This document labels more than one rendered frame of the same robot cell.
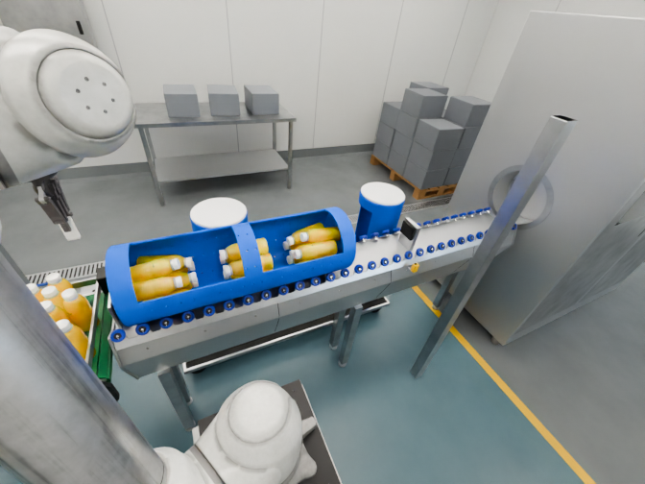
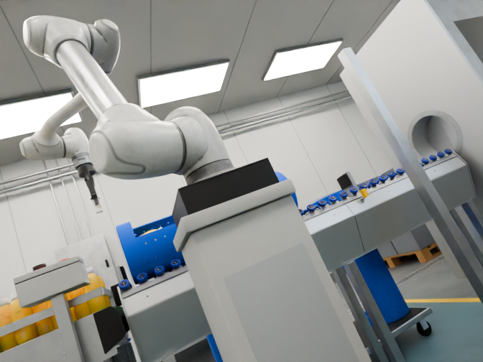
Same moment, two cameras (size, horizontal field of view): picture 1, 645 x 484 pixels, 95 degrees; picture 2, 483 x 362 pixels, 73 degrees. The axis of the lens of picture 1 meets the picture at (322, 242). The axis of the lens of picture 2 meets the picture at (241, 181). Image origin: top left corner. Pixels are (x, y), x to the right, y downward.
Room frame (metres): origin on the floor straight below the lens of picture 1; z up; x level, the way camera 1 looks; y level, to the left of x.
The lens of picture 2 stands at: (-0.73, -0.13, 0.84)
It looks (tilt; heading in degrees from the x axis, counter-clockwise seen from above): 13 degrees up; 7
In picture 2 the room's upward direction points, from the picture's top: 24 degrees counter-clockwise
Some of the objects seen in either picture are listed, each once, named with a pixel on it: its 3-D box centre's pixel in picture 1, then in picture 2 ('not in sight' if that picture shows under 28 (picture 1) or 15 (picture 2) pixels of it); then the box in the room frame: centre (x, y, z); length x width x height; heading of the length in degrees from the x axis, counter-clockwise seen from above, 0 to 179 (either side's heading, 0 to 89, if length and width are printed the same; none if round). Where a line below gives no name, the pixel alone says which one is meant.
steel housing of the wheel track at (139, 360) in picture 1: (355, 276); (327, 235); (1.15, -0.20, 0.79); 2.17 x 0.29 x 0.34; 120
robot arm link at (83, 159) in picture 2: not in sight; (83, 162); (0.62, 0.71, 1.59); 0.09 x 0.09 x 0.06
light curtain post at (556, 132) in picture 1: (464, 290); (421, 182); (1.09, -0.75, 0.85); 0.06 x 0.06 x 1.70; 30
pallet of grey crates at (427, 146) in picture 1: (424, 137); (391, 216); (4.28, -1.25, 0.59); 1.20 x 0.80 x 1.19; 29
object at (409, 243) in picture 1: (407, 234); (348, 186); (1.29, -0.45, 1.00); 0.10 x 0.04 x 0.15; 30
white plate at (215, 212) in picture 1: (219, 211); not in sight; (1.26, 0.55, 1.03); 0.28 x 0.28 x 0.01
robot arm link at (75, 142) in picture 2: not in sight; (74, 144); (0.61, 0.72, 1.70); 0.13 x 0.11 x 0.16; 144
